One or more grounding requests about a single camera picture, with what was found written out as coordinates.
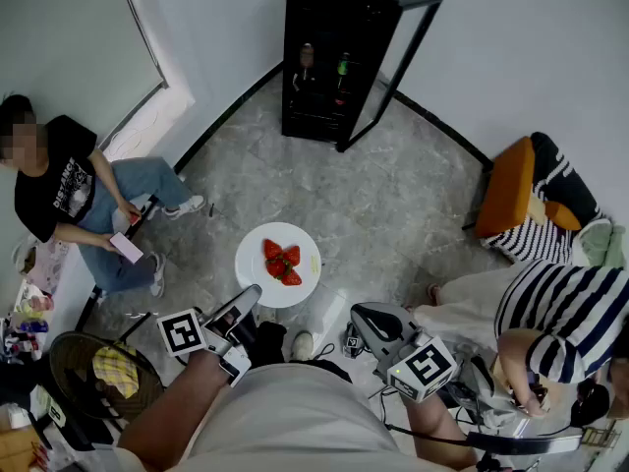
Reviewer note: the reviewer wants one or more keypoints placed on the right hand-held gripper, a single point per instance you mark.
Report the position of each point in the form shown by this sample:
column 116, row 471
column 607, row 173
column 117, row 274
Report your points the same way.
column 422, row 367

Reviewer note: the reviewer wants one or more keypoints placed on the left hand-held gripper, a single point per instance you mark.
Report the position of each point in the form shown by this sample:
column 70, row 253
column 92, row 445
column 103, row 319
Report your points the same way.
column 183, row 333

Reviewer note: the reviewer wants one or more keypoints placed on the white plate of strawberries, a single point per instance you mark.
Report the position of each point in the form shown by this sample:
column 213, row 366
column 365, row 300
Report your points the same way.
column 255, row 283

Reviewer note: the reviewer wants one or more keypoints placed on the red strawberry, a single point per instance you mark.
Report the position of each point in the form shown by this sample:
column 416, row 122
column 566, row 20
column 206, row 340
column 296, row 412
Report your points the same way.
column 292, row 278
column 271, row 249
column 292, row 254
column 275, row 267

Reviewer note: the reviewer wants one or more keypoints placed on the black fridge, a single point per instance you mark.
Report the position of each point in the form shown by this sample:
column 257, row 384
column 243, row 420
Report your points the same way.
column 314, row 17

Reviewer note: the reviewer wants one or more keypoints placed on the person's left forearm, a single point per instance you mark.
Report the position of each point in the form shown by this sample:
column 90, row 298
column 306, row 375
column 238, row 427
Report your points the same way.
column 167, row 411

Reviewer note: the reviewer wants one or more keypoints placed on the person's right forearm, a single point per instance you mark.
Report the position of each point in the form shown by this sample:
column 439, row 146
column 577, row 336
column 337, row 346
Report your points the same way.
column 437, row 430

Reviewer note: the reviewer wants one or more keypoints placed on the person's black trousers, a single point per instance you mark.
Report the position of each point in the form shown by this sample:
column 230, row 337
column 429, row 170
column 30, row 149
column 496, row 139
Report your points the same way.
column 270, row 342

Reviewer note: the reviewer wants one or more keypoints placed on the person's white shoe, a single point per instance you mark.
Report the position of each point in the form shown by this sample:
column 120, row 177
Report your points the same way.
column 302, row 346

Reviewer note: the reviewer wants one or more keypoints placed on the small black floor object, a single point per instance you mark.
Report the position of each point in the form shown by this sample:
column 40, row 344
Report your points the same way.
column 212, row 210

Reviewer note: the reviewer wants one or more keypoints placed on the black silver bar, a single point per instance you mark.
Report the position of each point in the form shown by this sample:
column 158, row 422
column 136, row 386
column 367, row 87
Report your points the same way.
column 521, row 443

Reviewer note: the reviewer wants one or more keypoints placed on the pink phone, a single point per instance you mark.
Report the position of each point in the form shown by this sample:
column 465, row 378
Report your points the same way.
column 127, row 248

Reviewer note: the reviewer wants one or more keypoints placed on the person's white shirt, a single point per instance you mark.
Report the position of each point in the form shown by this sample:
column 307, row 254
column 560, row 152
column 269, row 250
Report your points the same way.
column 295, row 421

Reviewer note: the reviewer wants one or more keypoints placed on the small red object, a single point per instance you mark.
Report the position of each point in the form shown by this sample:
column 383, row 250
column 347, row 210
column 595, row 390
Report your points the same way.
column 134, row 219

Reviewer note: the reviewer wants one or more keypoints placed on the yellow plaid cloth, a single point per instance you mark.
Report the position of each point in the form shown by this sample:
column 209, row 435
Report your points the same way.
column 115, row 369

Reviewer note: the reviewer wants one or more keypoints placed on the black headphones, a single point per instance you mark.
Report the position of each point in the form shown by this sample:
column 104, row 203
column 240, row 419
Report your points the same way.
column 589, row 403

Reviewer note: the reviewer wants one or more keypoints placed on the black white striped blanket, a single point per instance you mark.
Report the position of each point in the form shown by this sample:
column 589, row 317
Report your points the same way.
column 540, row 239

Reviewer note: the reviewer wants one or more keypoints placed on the black mesh basket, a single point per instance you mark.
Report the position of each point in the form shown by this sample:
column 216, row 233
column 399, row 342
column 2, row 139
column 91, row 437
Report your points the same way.
column 74, row 362

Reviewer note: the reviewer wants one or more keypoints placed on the orange chair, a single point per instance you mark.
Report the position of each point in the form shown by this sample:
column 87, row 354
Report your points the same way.
column 506, row 190

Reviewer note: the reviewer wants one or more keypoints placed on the pink patterned bag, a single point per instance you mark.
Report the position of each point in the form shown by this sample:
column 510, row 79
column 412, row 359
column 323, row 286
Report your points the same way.
column 46, row 263

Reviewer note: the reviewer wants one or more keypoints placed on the orange cushion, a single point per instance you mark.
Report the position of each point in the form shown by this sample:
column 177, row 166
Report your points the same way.
column 564, row 215

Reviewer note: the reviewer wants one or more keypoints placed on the light green cloth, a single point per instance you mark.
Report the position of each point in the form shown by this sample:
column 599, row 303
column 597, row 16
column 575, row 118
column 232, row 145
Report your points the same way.
column 602, row 246

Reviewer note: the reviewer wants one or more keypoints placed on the pile of colourful packets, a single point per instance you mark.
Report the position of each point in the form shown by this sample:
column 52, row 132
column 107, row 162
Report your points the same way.
column 24, row 322

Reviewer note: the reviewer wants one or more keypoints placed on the brown bottle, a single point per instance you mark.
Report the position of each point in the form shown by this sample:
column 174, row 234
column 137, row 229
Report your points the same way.
column 306, row 59

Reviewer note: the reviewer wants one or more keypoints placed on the green bottle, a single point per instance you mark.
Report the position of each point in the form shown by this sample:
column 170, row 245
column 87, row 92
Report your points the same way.
column 343, row 67

